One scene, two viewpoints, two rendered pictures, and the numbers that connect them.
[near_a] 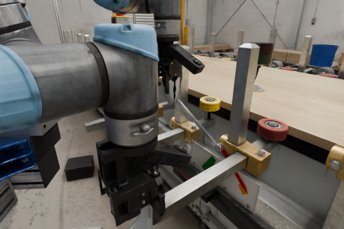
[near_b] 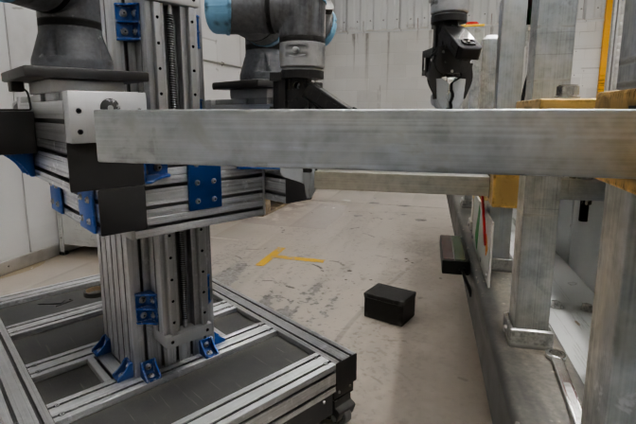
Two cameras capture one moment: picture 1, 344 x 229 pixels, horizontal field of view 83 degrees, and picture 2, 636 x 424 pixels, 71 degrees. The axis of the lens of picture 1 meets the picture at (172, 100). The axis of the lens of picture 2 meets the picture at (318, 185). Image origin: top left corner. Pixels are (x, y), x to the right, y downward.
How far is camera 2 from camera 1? 0.62 m
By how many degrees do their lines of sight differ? 49
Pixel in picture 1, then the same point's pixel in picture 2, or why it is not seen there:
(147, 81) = (299, 8)
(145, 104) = (297, 27)
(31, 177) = (278, 185)
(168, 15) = not seen: outside the picture
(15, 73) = not seen: outside the picture
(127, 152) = (284, 73)
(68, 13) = not seen: hidden behind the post
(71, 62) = not seen: outside the picture
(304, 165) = not seen: outside the picture
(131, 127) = (286, 47)
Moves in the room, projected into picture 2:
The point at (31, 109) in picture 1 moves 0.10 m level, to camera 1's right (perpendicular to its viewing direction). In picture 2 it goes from (226, 12) to (261, 1)
